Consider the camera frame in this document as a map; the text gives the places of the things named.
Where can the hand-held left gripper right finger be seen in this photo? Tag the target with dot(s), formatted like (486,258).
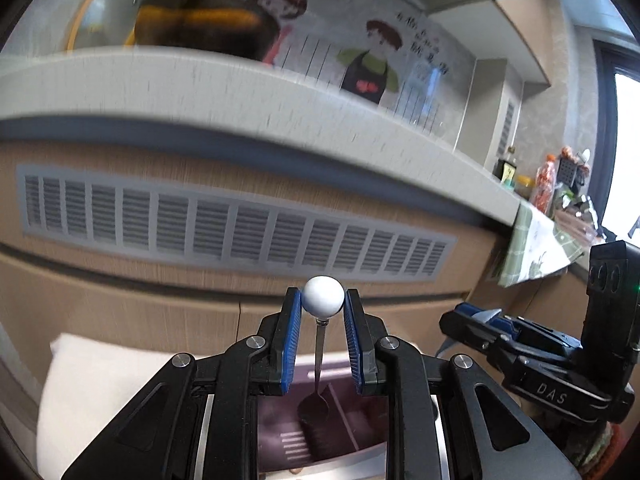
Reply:
(351,345)

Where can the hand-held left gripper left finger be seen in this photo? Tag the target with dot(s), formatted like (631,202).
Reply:
(292,345)

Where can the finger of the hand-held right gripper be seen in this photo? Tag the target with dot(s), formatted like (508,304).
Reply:
(467,332)
(530,332)

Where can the mauve plastic utensil holder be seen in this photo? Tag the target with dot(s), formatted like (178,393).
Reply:
(280,422)

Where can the person's right forearm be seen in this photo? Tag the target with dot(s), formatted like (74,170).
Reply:
(600,450)

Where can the green checked towel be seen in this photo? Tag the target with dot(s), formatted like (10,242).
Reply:
(532,245)

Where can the pink dish basket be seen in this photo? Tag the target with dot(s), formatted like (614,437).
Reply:
(575,222)

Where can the grey vent grille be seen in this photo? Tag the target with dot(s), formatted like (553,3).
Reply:
(235,225)

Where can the jar with yellow lid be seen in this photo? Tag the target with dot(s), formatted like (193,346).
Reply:
(523,187)

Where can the bottle with orange cap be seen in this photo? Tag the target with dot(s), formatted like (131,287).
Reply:
(544,185)

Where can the black box grater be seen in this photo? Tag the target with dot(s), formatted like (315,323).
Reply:
(567,172)

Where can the window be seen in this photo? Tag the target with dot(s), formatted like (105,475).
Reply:
(625,150)

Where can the white tablecloth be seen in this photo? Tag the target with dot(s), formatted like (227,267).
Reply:
(100,385)

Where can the grey stone counter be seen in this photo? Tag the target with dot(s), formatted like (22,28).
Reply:
(200,90)

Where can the glass lid with yellow rim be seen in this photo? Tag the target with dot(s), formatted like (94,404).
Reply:
(100,15)

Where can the small wall vent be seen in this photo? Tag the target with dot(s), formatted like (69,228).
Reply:
(507,127)

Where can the cartoon wall poster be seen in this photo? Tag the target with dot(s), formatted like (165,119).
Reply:
(325,45)

